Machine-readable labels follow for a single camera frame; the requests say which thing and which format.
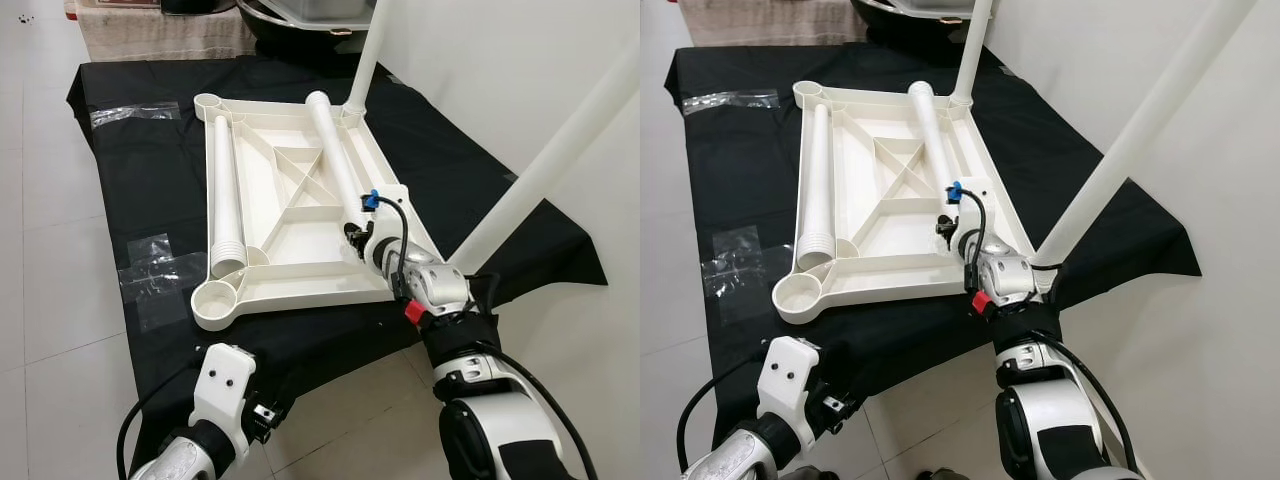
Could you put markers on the white plastic children table top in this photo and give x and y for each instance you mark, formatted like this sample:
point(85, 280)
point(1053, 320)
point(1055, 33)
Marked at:
point(300, 240)
point(880, 230)

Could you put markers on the white plastic table leg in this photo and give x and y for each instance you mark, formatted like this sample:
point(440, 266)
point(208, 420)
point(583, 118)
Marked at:
point(972, 50)
point(818, 180)
point(226, 190)
point(540, 170)
point(330, 150)
point(930, 135)
point(365, 55)
point(1140, 130)

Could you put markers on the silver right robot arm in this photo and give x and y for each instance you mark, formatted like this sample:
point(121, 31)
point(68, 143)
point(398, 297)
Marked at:
point(440, 285)
point(1005, 275)

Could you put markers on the robot left leg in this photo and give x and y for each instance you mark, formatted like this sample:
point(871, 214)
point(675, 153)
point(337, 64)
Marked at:
point(815, 474)

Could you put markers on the clear tape cross patch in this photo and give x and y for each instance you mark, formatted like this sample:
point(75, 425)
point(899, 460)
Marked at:
point(160, 280)
point(745, 270)

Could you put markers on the black wok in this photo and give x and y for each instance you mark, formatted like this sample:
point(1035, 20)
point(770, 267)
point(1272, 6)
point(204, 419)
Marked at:
point(900, 20)
point(300, 38)

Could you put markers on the black tablecloth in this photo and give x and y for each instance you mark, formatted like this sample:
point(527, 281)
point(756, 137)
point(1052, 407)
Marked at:
point(740, 170)
point(150, 180)

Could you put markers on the clear tape strip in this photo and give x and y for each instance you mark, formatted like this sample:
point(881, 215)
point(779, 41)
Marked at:
point(730, 100)
point(135, 113)

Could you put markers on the beige cloth covered stand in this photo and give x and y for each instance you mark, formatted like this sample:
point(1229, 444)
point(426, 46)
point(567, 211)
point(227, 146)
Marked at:
point(160, 35)
point(770, 20)

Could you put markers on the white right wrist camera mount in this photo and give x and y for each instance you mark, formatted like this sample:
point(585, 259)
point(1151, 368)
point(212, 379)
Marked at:
point(392, 198)
point(975, 190)

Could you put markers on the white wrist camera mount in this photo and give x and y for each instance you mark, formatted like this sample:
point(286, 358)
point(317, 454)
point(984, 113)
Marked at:
point(222, 380)
point(975, 190)
point(392, 198)
point(788, 370)

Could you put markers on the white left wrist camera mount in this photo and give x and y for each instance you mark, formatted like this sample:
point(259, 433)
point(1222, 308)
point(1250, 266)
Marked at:
point(788, 370)
point(222, 380)

